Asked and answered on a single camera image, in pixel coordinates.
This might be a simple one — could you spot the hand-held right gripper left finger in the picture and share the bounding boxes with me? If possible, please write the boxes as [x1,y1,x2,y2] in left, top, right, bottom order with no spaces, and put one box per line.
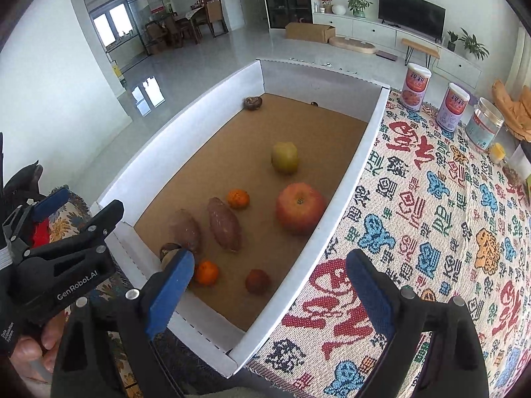
[52,249,195,398]

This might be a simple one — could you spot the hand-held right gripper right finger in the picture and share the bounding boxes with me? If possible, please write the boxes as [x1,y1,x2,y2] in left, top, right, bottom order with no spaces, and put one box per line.
[345,249,490,398]

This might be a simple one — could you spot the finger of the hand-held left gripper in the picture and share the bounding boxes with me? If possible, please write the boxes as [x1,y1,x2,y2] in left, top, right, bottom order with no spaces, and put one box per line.
[23,200,125,273]
[2,186,70,242]

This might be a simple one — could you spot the small orange mandarin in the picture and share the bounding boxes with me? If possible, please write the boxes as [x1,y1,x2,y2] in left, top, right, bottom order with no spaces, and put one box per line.
[195,260,220,287]
[226,188,251,210]

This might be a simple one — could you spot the brown sweet potato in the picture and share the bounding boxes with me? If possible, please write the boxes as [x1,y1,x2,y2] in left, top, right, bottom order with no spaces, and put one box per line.
[206,197,242,253]
[168,209,204,254]

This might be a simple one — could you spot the small dark red fruit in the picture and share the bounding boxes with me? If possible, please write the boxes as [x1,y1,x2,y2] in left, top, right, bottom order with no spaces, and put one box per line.
[245,269,271,295]

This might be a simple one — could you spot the white cardboard box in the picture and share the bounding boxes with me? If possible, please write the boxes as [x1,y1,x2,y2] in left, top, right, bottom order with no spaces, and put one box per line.
[89,59,391,379]

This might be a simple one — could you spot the large red apple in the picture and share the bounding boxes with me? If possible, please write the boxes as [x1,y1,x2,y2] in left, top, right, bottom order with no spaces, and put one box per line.
[276,182,327,235]

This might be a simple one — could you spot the green yellow apple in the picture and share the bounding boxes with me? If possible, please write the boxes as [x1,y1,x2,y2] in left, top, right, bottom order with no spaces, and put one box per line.
[271,141,300,174]

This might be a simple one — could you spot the person's left hand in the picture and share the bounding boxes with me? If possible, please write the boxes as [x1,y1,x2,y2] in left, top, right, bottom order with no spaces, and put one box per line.
[8,311,69,384]

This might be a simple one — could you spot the red knit cloth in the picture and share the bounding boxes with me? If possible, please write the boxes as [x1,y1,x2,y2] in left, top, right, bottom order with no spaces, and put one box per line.
[31,218,52,247]

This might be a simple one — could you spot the printed woven blanket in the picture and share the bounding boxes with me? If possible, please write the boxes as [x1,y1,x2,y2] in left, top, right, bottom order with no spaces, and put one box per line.
[245,89,531,398]

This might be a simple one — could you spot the glass balcony door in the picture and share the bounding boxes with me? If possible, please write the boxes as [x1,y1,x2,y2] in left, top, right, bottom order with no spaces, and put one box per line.
[85,0,167,56]

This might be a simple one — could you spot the clear jar with black lid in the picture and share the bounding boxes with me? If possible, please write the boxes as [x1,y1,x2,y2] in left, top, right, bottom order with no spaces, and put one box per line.
[508,141,531,179]

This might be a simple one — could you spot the clear jar with gold lid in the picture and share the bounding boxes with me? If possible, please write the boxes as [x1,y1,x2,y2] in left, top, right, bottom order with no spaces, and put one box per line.
[465,97,504,152]

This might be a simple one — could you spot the pink can with purple label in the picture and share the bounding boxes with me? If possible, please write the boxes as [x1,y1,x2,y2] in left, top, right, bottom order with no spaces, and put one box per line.
[435,83,471,132]

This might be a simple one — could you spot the pink can with orange picture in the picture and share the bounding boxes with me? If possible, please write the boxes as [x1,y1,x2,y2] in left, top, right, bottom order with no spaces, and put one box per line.
[402,63,432,112]

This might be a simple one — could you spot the dining table with chairs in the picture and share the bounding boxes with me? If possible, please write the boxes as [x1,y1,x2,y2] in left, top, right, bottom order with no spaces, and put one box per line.
[143,0,230,50]

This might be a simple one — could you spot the chair with orange cushion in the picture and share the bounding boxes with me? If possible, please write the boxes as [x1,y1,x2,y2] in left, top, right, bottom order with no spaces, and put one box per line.
[492,80,531,142]

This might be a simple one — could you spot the oval wooden floor board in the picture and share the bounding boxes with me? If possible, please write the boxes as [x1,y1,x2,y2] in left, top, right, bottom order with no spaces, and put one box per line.
[328,36,378,54]

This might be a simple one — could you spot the white television cabinet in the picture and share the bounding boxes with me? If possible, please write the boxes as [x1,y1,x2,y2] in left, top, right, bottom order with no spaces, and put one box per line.
[312,12,484,86]

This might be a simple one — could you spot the brown cardboard box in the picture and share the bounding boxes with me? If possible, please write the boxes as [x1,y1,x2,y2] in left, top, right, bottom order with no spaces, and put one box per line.
[284,22,336,43]

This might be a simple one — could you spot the large leafy potted plant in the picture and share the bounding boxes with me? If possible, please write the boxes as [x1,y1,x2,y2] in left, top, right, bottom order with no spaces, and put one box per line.
[458,28,490,61]

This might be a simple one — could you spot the black flat television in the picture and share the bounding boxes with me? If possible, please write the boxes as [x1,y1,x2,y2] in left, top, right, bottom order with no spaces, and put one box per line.
[378,0,446,43]

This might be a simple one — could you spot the potted green plant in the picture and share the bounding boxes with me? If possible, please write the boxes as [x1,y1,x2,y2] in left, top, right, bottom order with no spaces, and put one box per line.
[347,0,373,19]

